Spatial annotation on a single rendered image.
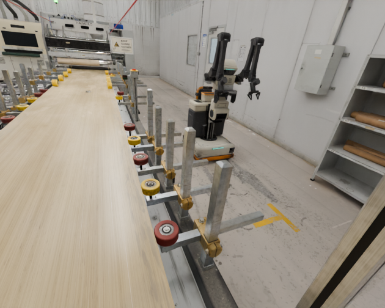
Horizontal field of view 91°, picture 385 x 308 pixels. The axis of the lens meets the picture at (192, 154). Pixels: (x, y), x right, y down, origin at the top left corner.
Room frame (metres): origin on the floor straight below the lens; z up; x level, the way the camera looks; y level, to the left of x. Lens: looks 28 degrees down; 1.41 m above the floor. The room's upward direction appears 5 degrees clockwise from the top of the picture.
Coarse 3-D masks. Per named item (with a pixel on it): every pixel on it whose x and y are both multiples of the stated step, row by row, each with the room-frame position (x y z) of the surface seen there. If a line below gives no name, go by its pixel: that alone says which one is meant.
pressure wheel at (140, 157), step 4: (136, 156) 0.87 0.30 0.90; (140, 156) 0.87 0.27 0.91; (144, 156) 0.88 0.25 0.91; (136, 160) 0.84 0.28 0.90; (140, 160) 0.84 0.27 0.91; (144, 160) 0.85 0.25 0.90; (136, 164) 0.84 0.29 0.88; (140, 164) 0.84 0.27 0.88; (144, 164) 0.85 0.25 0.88; (140, 168) 0.87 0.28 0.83
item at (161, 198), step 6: (198, 186) 0.76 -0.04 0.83; (204, 186) 0.77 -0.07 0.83; (210, 186) 0.77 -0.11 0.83; (168, 192) 0.70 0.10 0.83; (174, 192) 0.70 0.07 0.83; (192, 192) 0.72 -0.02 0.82; (198, 192) 0.73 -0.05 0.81; (204, 192) 0.75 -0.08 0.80; (156, 198) 0.65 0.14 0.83; (162, 198) 0.66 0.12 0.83; (168, 198) 0.67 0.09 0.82; (174, 198) 0.68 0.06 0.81; (150, 204) 0.63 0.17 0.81
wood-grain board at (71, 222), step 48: (48, 96) 1.95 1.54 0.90; (96, 96) 2.14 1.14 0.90; (0, 144) 0.88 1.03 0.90; (48, 144) 0.92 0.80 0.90; (96, 144) 0.98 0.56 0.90; (0, 192) 0.52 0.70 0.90; (48, 192) 0.55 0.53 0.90; (96, 192) 0.57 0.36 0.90; (0, 240) 0.34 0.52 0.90; (48, 240) 0.35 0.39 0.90; (96, 240) 0.37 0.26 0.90; (144, 240) 0.38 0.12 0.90; (0, 288) 0.22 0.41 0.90; (48, 288) 0.23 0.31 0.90; (96, 288) 0.24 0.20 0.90; (144, 288) 0.25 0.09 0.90
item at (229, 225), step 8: (240, 216) 0.57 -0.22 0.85; (248, 216) 0.57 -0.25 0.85; (256, 216) 0.58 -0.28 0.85; (224, 224) 0.52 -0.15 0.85; (232, 224) 0.52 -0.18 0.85; (240, 224) 0.54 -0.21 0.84; (248, 224) 0.56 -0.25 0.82; (192, 232) 0.47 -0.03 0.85; (224, 232) 0.51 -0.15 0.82; (184, 240) 0.44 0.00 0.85; (192, 240) 0.45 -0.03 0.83; (160, 248) 0.42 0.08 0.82; (168, 248) 0.41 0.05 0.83
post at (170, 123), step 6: (168, 120) 0.89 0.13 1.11; (168, 126) 0.88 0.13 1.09; (174, 126) 0.89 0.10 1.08; (168, 132) 0.88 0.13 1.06; (168, 138) 0.88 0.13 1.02; (168, 144) 0.88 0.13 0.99; (168, 150) 0.88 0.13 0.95; (168, 156) 0.88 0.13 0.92; (168, 162) 0.88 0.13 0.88; (168, 168) 0.88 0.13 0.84; (168, 180) 0.88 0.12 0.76
